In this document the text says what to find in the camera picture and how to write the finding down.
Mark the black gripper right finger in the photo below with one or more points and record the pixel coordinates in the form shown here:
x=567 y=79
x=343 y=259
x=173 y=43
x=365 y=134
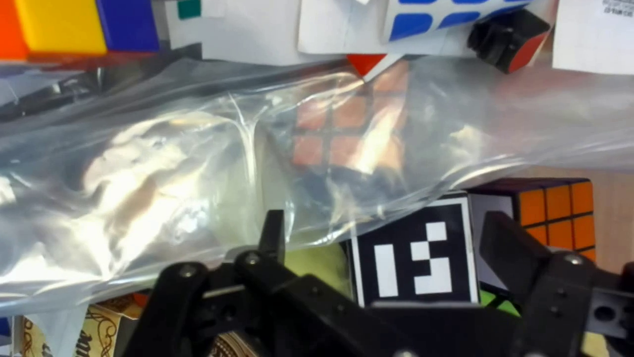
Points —
x=567 y=299

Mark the stickerless multicolour puzzle cube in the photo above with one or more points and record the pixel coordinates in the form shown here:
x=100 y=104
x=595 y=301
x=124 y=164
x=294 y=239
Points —
x=60 y=27

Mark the black white tag cube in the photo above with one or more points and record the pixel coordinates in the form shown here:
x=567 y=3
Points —
x=417 y=259

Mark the white paper card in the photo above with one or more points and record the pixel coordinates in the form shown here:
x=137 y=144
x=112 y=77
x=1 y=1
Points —
x=595 y=41
x=231 y=33
x=338 y=27

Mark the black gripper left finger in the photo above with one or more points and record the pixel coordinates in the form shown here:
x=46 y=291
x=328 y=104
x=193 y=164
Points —
x=199 y=311

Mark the clear plastic bag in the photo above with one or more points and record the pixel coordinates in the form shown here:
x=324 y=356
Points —
x=165 y=166

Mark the white blue puzzle cube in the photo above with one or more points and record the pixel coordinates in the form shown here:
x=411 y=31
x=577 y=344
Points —
x=429 y=21

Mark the black cube red face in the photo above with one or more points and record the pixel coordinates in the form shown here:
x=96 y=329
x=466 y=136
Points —
x=506 y=33

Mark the black Rubik's cube orange face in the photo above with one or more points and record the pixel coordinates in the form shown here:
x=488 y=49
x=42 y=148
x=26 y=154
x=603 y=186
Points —
x=557 y=212

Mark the yellow green puzzle cube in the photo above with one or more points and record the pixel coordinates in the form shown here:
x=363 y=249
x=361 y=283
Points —
x=320 y=265

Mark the printed wooden puzzle box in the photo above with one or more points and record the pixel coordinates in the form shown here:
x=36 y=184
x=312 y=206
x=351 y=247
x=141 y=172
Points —
x=100 y=331

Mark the pale orange sticker cube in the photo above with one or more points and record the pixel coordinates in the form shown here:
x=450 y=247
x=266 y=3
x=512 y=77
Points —
x=330 y=132

